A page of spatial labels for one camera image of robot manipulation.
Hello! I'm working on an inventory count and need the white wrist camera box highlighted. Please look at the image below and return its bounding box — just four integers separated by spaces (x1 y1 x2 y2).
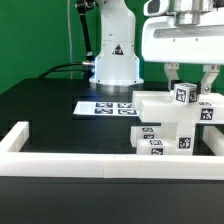
143 0 172 17

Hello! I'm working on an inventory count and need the white chair seat part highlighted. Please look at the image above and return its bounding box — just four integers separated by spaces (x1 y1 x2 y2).
159 121 195 156

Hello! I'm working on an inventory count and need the white chair back frame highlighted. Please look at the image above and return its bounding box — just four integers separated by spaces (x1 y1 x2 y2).
132 91 224 124

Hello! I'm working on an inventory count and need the black jointed camera mount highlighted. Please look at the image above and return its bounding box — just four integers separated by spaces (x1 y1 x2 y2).
75 0 97 67

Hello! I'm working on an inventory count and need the black cable bundle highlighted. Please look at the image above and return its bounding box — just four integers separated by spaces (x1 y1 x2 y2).
38 61 98 80

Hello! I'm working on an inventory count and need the white tag sheet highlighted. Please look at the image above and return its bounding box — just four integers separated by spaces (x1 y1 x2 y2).
73 101 138 116

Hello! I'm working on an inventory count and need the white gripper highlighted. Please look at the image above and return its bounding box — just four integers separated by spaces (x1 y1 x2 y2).
141 14 224 94

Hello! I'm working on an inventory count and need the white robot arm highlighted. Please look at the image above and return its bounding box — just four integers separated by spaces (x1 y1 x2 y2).
90 0 224 91

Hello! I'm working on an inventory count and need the white U-shaped fence frame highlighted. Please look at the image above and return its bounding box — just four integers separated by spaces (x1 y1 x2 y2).
0 122 224 180

